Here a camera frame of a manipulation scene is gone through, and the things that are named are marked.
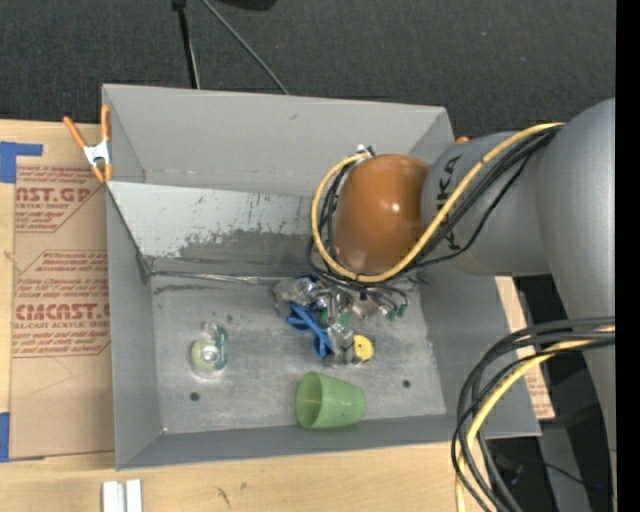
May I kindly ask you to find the yellow round toy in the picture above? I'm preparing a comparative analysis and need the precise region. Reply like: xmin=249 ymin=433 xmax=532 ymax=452
xmin=352 ymin=334 xmax=376 ymax=363

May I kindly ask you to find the brown cardboard board, red print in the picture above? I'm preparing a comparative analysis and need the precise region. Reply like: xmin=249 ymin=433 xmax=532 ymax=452
xmin=0 ymin=118 xmax=557 ymax=462

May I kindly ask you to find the grey metal bin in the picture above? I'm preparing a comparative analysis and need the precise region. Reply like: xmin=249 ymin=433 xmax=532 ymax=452
xmin=101 ymin=83 xmax=544 ymax=472

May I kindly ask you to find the clear glass thing, green inside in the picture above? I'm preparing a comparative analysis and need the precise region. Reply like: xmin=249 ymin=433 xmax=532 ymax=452
xmin=189 ymin=321 xmax=231 ymax=380

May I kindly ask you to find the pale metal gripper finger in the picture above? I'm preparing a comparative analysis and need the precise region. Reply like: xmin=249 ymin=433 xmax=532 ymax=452
xmin=327 ymin=322 xmax=357 ymax=367
xmin=319 ymin=292 xmax=347 ymax=326

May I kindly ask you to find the green plastic cup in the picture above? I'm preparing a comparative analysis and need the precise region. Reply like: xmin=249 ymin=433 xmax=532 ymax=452
xmin=294 ymin=370 xmax=367 ymax=430

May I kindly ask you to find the clear crumpled plastic thing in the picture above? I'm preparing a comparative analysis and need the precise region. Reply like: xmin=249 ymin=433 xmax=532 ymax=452
xmin=271 ymin=277 xmax=322 ymax=307

